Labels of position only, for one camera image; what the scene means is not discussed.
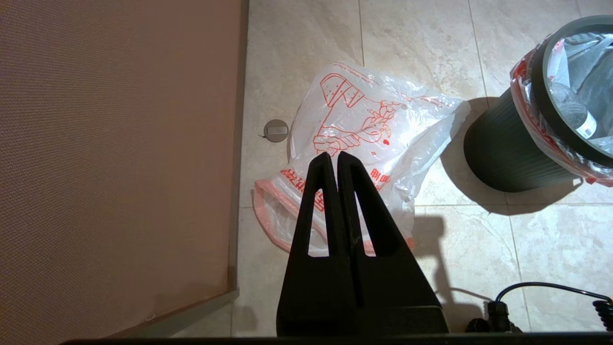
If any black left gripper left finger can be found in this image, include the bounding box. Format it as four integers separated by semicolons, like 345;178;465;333
278;152;357;311

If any round metal floor disc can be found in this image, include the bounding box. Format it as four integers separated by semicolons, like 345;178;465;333
263;120;289;143

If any black cable plug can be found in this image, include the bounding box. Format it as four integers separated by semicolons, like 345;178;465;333
467;301;522;334

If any clear plastic bottle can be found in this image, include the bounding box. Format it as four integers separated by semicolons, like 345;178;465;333
548;81;598;140

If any white red-printed plastic bag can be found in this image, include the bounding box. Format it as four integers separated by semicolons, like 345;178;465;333
253;61;472;257

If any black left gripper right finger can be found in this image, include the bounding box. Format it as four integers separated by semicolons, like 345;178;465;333
338;151;440;308

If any black round trash bin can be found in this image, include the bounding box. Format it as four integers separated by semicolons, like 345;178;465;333
463;15;613;193

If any thin black cable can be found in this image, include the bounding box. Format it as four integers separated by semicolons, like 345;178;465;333
496;282;613;303

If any translucent bag with red drawstring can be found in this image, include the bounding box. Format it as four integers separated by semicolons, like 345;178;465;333
509;33;613;187

